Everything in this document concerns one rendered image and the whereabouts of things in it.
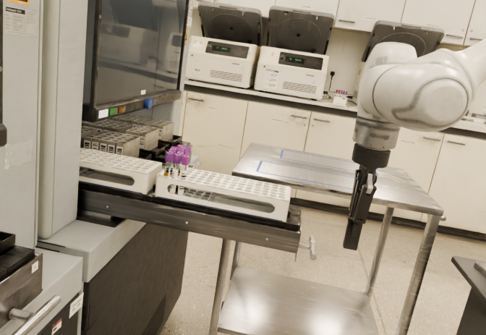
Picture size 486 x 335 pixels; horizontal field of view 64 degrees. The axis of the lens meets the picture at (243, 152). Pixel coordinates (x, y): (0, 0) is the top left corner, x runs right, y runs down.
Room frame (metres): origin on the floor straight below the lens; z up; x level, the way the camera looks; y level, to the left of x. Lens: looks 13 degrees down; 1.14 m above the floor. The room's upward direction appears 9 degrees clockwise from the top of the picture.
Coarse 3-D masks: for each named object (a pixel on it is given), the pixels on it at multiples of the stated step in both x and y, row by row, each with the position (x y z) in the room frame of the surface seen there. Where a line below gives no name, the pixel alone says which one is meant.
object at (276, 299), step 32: (256, 160) 1.25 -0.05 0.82; (288, 160) 1.32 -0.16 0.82; (320, 160) 1.40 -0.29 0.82; (320, 192) 1.06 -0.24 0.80; (384, 192) 1.10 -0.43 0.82; (416, 192) 1.15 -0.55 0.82; (384, 224) 1.44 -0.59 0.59; (224, 256) 1.09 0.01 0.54; (256, 288) 1.36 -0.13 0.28; (288, 288) 1.39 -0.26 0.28; (320, 288) 1.43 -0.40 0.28; (416, 288) 1.02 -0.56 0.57; (224, 320) 1.14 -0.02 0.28; (256, 320) 1.17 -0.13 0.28; (288, 320) 1.19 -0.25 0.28; (320, 320) 1.22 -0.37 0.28; (352, 320) 1.25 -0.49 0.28
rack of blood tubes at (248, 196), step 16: (160, 176) 0.81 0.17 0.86; (192, 176) 0.84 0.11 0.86; (208, 176) 0.86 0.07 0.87; (224, 176) 0.88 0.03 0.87; (160, 192) 0.81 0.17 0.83; (176, 192) 0.82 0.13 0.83; (192, 192) 0.84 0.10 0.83; (208, 192) 0.85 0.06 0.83; (224, 192) 0.79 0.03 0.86; (240, 192) 0.79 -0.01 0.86; (256, 192) 0.80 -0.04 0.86; (272, 192) 0.82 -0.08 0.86; (288, 192) 0.83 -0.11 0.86; (224, 208) 0.79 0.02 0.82; (240, 208) 0.79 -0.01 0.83; (256, 208) 0.85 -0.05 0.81; (272, 208) 0.86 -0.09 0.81; (288, 208) 0.78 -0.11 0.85
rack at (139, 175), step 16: (80, 160) 0.83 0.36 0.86; (96, 160) 0.86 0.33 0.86; (112, 160) 0.88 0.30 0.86; (128, 160) 0.89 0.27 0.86; (144, 160) 0.91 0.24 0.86; (80, 176) 0.83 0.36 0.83; (96, 176) 0.90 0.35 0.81; (112, 176) 0.92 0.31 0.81; (128, 176) 0.92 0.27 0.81; (144, 176) 0.81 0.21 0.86; (144, 192) 0.81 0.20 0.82
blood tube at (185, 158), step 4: (184, 156) 0.80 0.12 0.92; (188, 156) 0.81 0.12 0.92; (184, 160) 0.80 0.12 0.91; (188, 160) 0.81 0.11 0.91; (184, 164) 0.80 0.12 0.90; (188, 164) 0.81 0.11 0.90; (184, 168) 0.81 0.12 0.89; (184, 172) 0.81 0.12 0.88; (180, 176) 0.81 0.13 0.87; (184, 176) 0.81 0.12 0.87; (180, 188) 0.81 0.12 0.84; (180, 192) 0.81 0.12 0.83
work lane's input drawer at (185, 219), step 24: (96, 192) 0.81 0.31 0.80; (120, 192) 0.81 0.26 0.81; (120, 216) 0.80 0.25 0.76; (144, 216) 0.79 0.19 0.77; (168, 216) 0.79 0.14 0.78; (192, 216) 0.78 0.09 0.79; (216, 216) 0.78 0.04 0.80; (240, 216) 0.78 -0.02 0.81; (288, 216) 0.81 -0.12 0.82; (240, 240) 0.77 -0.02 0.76; (264, 240) 0.76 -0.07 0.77; (288, 240) 0.76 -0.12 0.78; (312, 240) 0.84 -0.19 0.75
